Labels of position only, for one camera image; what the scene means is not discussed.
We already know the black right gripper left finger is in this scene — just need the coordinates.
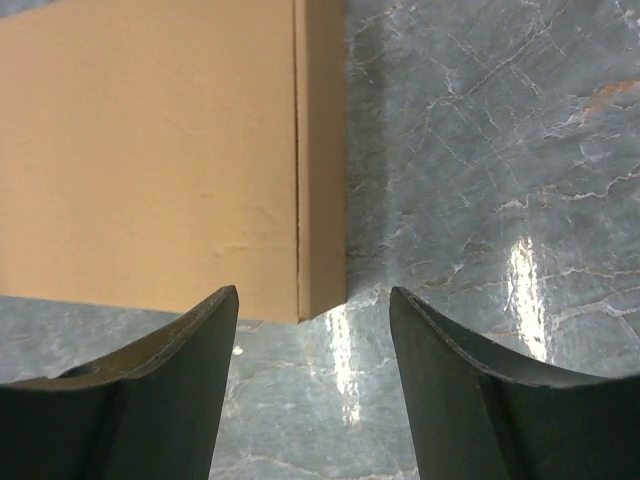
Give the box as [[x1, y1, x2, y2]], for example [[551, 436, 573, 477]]
[[1, 286, 239, 479]]

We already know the brown cardboard box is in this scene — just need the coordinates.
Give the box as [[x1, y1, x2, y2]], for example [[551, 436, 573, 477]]
[[1, 1, 347, 323]]

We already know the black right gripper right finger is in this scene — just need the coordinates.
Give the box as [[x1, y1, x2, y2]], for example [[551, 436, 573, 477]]
[[389, 287, 639, 479]]

